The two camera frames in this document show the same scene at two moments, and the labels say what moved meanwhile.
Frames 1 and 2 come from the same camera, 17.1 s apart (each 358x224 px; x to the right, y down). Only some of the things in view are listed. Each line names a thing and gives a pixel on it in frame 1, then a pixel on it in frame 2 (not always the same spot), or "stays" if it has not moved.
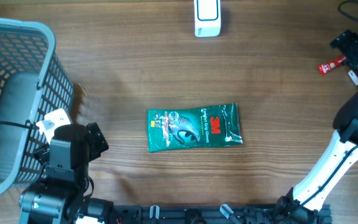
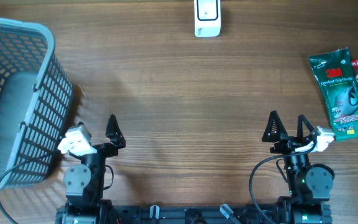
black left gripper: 100,145 -> 116,138
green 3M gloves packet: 192,127 -> 344,102
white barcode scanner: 207,18 stays
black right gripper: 345,39 -> 279,135
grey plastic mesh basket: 22,78 stays
